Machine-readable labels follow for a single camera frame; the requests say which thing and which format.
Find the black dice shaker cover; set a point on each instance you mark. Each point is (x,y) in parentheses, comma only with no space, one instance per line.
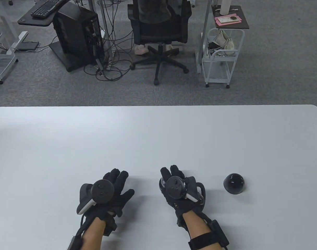
(234,182)

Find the black computer tower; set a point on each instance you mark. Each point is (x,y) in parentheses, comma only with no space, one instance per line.
(69,31)

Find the person's left hand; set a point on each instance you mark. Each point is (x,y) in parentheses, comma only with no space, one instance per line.
(120,182)

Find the beige handbag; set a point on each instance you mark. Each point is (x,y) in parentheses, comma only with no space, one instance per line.
(225,41)

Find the white bottle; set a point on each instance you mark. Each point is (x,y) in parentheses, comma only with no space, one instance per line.
(225,6)

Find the brown side table top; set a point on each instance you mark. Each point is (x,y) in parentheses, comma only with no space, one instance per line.
(239,24)

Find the black forearm battery pack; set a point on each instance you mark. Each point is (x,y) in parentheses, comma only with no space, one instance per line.
(219,233)

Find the black handheld controller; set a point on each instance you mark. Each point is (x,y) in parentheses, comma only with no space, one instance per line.
(103,191)
(175,187)

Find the beige notebook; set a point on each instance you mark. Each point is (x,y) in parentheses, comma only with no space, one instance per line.
(225,19)

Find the white desk leg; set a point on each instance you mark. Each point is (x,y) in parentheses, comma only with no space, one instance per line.
(19,39)
(206,20)
(106,33)

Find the pink folder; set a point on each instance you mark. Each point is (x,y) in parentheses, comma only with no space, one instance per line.
(230,22)

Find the person's left forearm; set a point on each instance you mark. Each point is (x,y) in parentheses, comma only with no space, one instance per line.
(93,234)

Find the black wrist sensor box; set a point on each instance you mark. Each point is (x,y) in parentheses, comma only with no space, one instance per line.
(75,243)

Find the black tower stand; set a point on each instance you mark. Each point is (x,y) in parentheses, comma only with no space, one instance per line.
(62,56)

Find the black keyboard tray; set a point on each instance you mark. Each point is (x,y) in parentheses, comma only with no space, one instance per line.
(36,22)

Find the person's right hand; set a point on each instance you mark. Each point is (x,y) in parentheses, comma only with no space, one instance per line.
(174,172)

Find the black office chair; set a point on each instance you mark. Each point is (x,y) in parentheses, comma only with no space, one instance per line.
(161,32)

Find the black keyboard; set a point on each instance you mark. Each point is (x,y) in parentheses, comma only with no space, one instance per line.
(43,9)

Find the black box on floor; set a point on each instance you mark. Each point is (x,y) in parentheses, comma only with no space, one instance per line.
(28,46)

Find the person's right forearm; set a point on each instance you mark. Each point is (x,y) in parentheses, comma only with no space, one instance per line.
(197,226)

